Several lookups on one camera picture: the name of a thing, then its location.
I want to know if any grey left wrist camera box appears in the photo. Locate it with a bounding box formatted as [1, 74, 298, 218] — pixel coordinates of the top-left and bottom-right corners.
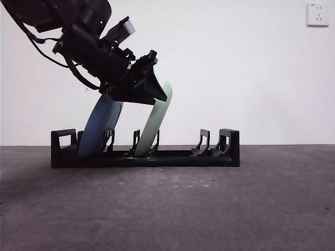
[106, 16, 136, 44]

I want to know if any white wall socket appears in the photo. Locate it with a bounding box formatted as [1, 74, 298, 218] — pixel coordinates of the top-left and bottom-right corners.
[307, 3, 330, 27]

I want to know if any pale green round plate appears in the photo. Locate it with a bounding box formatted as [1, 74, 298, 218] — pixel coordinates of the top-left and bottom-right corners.
[135, 81, 174, 159]

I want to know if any black plastic plate rack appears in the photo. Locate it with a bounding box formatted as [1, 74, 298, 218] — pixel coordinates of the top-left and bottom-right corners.
[51, 128, 241, 169]

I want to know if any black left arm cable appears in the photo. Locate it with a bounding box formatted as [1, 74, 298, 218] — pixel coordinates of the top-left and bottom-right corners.
[20, 20, 102, 89]

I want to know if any blue round plate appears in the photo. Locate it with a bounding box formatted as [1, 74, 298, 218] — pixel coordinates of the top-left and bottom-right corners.
[79, 93, 124, 159]

